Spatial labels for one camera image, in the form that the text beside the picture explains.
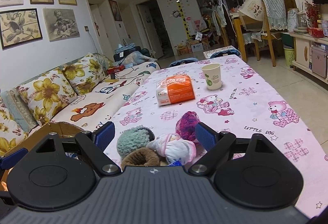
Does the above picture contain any silver case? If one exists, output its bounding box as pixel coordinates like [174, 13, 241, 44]
[311, 46, 328, 78]

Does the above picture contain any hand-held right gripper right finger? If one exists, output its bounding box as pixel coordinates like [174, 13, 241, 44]
[189, 123, 278, 176]

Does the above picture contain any green waste bin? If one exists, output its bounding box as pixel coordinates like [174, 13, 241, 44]
[283, 46, 295, 67]

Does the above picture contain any red tin box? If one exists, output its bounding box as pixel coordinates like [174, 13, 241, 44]
[307, 27, 325, 38]

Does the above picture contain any wooden chair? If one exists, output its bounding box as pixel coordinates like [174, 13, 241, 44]
[239, 0, 287, 66]

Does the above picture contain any cream cabinet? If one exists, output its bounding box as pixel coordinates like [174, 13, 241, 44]
[289, 32, 328, 78]

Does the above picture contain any cream cloth chair cover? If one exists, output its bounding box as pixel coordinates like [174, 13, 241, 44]
[237, 0, 268, 21]

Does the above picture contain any teal trimmed cushion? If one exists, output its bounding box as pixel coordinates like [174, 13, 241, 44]
[0, 91, 39, 132]

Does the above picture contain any teal fuzzy sock ball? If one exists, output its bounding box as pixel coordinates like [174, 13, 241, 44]
[116, 125, 155, 158]

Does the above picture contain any monkey sketch in black frame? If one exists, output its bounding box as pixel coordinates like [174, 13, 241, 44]
[0, 8, 43, 50]

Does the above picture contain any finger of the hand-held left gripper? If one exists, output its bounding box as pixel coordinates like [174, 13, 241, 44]
[0, 148, 28, 171]

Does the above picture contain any sofa with cartoon cover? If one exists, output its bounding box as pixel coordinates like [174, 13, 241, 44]
[0, 52, 161, 155]

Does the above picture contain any blue cushioned chair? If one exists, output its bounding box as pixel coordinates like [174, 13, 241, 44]
[169, 58, 199, 68]
[209, 49, 241, 59]

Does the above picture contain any teal quilted chair cover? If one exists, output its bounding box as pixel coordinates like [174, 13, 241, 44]
[260, 0, 287, 31]

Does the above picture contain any orange and white snack bag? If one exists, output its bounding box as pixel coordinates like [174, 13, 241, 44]
[156, 74, 196, 107]

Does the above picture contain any paper cup with green print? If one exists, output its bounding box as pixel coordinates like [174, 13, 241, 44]
[201, 63, 222, 91]

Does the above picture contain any giraffe height chart sticker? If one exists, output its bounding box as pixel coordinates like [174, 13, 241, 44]
[170, 0, 191, 43]

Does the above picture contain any framed portrait picture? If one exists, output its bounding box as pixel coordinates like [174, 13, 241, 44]
[108, 0, 122, 21]

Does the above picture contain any red berry decoration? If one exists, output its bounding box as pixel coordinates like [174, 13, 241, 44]
[302, 0, 321, 28]

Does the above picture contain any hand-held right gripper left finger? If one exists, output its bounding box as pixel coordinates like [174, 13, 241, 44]
[31, 121, 121, 176]

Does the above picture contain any duck sketch picture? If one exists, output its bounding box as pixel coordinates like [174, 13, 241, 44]
[42, 8, 80, 41]

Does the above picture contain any brown fuzzy sock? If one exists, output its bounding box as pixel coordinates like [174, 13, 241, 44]
[120, 148, 167, 172]

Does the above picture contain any grey blanket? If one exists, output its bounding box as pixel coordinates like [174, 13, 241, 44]
[123, 51, 158, 68]

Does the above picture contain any white and pink sock bundle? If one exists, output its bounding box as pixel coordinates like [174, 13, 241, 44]
[147, 133, 197, 166]

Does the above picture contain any black bag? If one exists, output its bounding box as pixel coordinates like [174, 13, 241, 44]
[114, 46, 142, 62]

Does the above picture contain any purple knitted sock ball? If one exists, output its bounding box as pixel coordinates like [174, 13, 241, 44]
[175, 111, 205, 143]

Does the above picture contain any cardboard box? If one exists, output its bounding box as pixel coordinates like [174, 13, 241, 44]
[5, 122, 86, 156]

